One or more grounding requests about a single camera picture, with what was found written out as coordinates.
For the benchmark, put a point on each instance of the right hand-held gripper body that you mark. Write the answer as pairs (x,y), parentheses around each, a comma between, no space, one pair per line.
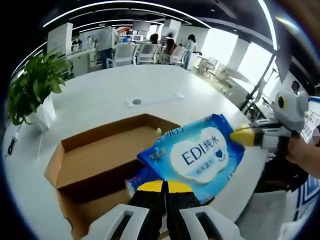
(292,110)

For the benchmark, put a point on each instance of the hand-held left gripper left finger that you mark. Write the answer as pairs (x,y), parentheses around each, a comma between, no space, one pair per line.
(150,212)

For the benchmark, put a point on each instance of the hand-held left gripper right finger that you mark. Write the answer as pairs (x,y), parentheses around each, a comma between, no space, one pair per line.
(180,215)

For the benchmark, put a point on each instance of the blue tissue pack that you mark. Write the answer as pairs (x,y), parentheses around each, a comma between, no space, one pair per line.
(140,178)

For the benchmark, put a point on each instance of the blue soft wet wipes pack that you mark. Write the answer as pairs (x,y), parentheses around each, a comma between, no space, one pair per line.
(200,155)

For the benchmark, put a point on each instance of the brown cardboard shoe box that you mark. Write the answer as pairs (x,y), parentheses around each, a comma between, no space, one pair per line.
(105,155)

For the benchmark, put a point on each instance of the person's right hand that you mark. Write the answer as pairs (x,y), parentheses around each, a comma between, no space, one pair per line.
(300,152)

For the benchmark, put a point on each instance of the black tripod stand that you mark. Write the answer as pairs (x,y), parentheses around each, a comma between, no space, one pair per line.
(257,90)

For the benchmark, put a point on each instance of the dark grey panel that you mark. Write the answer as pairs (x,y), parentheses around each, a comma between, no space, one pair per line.
(283,67)

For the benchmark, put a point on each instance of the grey mesh office chair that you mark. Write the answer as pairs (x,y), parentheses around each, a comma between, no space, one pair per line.
(272,207)

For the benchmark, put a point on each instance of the white blue display board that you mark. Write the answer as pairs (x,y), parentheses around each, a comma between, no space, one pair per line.
(310,197)

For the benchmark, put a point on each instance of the ceiling light strip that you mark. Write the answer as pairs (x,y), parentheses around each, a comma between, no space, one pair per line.
(100,8)
(269,22)

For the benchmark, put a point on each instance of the white office chair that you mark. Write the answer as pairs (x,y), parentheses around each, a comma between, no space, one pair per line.
(148,53)
(123,55)
(180,56)

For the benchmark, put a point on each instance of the white office desk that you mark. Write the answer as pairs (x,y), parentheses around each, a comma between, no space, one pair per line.
(85,61)

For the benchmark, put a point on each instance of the green plant in white pot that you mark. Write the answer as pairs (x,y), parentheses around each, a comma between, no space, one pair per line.
(37,80)

